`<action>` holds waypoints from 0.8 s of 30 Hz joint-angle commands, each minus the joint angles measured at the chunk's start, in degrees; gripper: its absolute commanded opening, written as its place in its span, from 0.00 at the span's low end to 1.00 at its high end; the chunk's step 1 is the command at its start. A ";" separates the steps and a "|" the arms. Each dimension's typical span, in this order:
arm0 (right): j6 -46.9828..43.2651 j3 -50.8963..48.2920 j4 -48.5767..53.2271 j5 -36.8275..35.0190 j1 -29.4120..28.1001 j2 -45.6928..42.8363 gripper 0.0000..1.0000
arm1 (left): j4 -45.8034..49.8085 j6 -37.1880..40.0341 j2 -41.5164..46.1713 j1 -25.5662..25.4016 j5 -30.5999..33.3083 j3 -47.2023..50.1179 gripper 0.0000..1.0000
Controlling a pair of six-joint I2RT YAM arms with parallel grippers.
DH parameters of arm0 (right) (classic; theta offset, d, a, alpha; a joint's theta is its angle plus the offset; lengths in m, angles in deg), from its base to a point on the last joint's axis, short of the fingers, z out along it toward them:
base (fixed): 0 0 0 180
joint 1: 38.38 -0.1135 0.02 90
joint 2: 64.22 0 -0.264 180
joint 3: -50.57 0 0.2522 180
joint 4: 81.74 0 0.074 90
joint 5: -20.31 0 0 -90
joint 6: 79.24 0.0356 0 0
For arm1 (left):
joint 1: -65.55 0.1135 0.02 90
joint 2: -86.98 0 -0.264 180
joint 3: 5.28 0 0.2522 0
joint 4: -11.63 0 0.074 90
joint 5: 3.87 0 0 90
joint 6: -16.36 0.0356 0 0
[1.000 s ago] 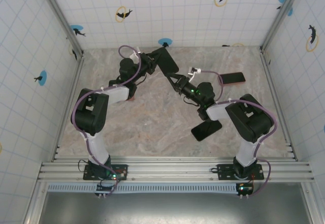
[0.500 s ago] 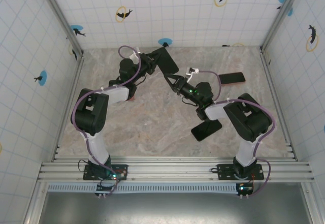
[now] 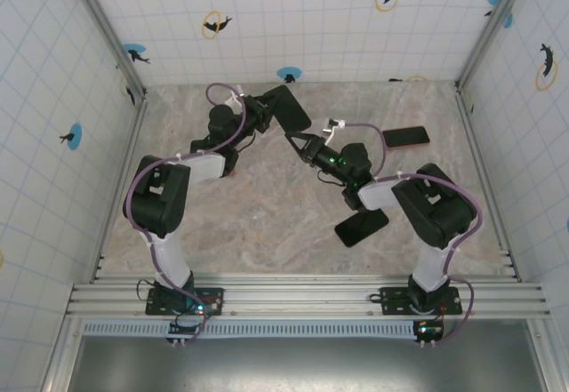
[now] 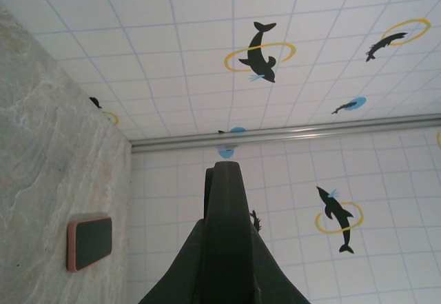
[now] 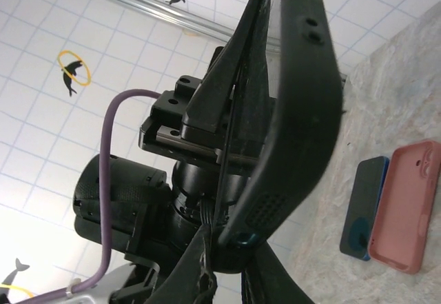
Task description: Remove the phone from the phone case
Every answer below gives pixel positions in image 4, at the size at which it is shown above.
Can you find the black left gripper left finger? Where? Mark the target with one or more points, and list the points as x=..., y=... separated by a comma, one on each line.
x=186, y=276

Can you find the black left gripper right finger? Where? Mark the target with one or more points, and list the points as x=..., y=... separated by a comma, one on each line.
x=231, y=231

